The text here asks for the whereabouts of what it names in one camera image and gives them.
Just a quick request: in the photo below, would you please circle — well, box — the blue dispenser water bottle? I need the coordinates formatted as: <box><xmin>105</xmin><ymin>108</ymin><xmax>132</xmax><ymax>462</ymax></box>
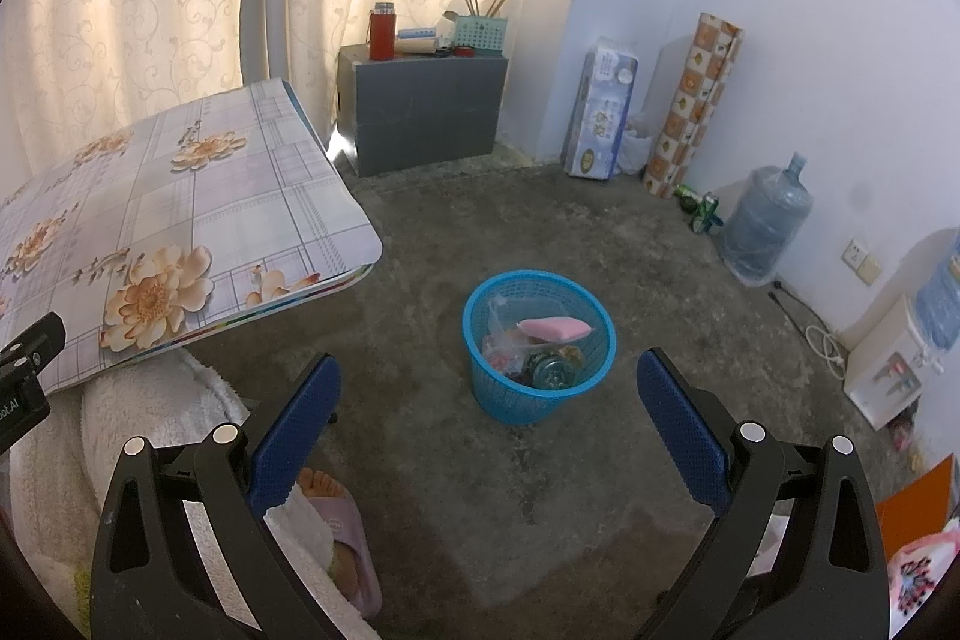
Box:
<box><xmin>915</xmin><ymin>231</ymin><xmax>960</xmax><ymax>352</ymax></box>

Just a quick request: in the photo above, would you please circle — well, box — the white water dispenser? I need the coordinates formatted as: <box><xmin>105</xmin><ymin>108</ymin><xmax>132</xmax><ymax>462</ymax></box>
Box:
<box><xmin>844</xmin><ymin>295</ymin><xmax>960</xmax><ymax>431</ymax></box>

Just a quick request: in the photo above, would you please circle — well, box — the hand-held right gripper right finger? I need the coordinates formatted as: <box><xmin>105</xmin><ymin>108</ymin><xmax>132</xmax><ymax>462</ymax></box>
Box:
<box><xmin>636</xmin><ymin>347</ymin><xmax>893</xmax><ymax>640</ymax></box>

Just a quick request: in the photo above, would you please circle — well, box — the table with floral tablecloth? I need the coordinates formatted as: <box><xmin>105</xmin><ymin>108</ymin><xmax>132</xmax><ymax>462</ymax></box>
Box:
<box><xmin>0</xmin><ymin>77</ymin><xmax>383</xmax><ymax>395</ymax></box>

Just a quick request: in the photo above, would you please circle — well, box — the tissue roll pack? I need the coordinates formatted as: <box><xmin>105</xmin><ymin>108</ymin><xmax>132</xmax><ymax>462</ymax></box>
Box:
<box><xmin>562</xmin><ymin>38</ymin><xmax>641</xmax><ymax>180</ymax></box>

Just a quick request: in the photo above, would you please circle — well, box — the white power cable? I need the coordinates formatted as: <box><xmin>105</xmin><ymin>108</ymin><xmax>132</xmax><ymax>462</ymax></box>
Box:
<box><xmin>806</xmin><ymin>325</ymin><xmax>848</xmax><ymax>378</ymax></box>

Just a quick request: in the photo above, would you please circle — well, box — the grey cabinet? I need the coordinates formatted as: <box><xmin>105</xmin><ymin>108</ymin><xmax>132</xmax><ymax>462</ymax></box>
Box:
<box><xmin>335</xmin><ymin>44</ymin><xmax>511</xmax><ymax>178</ymax></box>

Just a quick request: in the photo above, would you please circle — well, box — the white plastic bag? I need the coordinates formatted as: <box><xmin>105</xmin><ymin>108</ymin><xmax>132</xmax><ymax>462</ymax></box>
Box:
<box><xmin>619</xmin><ymin>115</ymin><xmax>659</xmax><ymax>176</ymax></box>

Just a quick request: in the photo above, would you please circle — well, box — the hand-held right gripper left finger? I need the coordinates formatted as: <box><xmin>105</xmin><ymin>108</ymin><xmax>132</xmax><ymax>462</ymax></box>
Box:
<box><xmin>88</xmin><ymin>351</ymin><xmax>346</xmax><ymax>640</ymax></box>

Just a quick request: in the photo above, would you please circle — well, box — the blue plastic mesh basket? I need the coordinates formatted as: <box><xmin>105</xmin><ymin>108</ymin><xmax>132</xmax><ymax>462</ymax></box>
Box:
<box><xmin>461</xmin><ymin>269</ymin><xmax>617</xmax><ymax>427</ymax></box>

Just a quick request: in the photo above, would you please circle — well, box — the pink patterned plastic bag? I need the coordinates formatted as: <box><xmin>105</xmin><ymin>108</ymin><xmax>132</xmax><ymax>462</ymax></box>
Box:
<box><xmin>889</xmin><ymin>527</ymin><xmax>960</xmax><ymax>633</ymax></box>

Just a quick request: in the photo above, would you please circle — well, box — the orange patterned rolled mat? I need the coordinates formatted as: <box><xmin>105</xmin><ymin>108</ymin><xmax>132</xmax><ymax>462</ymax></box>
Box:
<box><xmin>641</xmin><ymin>12</ymin><xmax>746</xmax><ymax>200</ymax></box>

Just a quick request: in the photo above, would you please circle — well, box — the person's bare foot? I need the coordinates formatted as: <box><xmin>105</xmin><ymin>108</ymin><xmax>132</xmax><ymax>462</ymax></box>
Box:
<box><xmin>296</xmin><ymin>467</ymin><xmax>361</xmax><ymax>603</ymax></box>

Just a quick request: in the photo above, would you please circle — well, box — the teal utensil holder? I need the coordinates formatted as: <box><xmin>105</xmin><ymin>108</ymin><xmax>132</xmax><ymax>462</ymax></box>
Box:
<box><xmin>454</xmin><ymin>16</ymin><xmax>505</xmax><ymax>49</ymax></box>

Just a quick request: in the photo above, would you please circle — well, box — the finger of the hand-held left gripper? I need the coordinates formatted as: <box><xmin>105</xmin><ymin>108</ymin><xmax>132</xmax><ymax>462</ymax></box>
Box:
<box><xmin>0</xmin><ymin>312</ymin><xmax>66</xmax><ymax>395</ymax></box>

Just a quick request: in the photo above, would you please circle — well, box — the orange folder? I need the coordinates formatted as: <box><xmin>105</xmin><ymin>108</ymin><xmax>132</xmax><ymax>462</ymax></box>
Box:
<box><xmin>874</xmin><ymin>452</ymin><xmax>957</xmax><ymax>528</ymax></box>

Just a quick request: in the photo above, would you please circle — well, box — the red drink can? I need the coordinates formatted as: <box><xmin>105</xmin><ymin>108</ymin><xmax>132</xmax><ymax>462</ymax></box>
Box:
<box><xmin>525</xmin><ymin>355</ymin><xmax>575</xmax><ymax>392</ymax></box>

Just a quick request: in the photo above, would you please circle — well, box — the pink slipper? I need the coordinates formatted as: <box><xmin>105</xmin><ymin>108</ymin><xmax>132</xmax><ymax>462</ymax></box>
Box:
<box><xmin>311</xmin><ymin>486</ymin><xmax>383</xmax><ymax>615</ymax></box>

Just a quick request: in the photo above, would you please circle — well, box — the large clear water jug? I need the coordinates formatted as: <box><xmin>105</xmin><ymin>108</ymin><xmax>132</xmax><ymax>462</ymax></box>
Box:
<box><xmin>721</xmin><ymin>152</ymin><xmax>815</xmax><ymax>289</ymax></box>

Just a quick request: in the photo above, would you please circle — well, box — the red thermos flask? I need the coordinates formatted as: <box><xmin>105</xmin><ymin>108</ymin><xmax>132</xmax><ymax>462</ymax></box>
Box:
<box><xmin>367</xmin><ymin>1</ymin><xmax>396</xmax><ymax>61</ymax></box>

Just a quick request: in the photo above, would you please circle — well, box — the pink bubble wrap bag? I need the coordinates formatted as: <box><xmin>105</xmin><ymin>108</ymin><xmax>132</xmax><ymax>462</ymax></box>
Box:
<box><xmin>519</xmin><ymin>315</ymin><xmax>593</xmax><ymax>345</ymax></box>

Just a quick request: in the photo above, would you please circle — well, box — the black power cable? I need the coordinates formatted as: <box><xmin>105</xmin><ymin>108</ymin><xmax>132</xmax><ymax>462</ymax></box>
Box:
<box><xmin>771</xmin><ymin>280</ymin><xmax>826</xmax><ymax>330</ymax></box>

